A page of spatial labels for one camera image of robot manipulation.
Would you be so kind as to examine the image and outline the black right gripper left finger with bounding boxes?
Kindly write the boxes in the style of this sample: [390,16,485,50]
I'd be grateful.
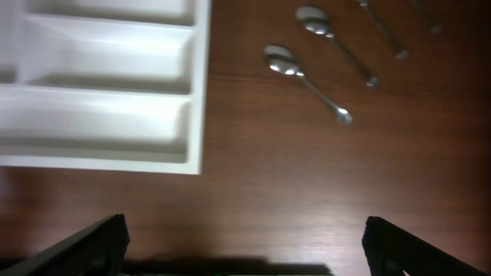
[1,214,130,276]

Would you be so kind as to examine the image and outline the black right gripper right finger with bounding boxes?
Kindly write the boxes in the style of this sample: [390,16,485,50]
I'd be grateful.
[361,216,488,276]

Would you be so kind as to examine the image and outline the metal fork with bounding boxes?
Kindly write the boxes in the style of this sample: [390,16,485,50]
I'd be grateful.
[410,0,442,35]
[358,0,410,60]

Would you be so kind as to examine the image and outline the large metal spoon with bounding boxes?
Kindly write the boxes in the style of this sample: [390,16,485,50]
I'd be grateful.
[295,5,380,87]
[263,44,353,124]

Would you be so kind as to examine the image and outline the white cutlery organizer tray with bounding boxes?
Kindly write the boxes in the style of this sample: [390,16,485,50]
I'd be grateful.
[1,0,212,175]

